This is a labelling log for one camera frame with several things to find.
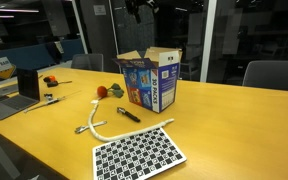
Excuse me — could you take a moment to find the red radish plush toy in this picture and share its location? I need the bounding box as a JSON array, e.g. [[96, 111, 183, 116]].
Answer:
[[96, 82, 125, 100]]

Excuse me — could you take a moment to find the white flexible hose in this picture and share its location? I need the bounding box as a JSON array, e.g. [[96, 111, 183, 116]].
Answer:
[[87, 102, 175, 144]]

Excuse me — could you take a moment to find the open grey laptop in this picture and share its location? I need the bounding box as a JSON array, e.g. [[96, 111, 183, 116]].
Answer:
[[0, 67, 41, 121]]

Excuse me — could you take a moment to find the black handled adjustable wrench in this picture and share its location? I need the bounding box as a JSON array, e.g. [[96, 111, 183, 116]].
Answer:
[[116, 106, 142, 124]]

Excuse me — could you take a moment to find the long thin metal rod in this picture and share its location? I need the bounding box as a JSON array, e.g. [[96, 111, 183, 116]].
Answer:
[[23, 93, 67, 115]]

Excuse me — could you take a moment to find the black white calibration board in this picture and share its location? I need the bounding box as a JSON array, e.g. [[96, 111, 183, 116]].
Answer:
[[92, 126, 188, 180]]

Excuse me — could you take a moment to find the black handled tool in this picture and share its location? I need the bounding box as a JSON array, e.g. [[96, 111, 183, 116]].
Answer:
[[46, 79, 74, 89]]

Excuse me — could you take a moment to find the orange black tool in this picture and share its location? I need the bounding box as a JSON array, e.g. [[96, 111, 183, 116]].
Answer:
[[42, 75, 57, 84]]

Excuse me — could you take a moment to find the blue partition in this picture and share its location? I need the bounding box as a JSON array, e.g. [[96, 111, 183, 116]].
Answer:
[[0, 37, 86, 73]]

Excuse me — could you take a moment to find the blue printed cardboard box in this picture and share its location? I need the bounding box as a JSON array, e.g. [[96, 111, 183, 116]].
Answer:
[[112, 46, 184, 115]]

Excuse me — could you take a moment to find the white paper wall notice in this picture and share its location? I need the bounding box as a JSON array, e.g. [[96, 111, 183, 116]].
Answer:
[[92, 4, 108, 17]]

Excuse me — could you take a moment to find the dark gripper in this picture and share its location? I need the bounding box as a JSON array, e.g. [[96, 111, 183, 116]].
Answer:
[[125, 0, 160, 24]]

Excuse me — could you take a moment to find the white yellow sign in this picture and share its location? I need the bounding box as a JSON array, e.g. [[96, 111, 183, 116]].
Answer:
[[0, 56, 17, 80]]

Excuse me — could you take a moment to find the grey office chair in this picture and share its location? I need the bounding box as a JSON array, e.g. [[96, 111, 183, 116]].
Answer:
[[70, 52, 105, 73], [241, 59, 288, 94]]

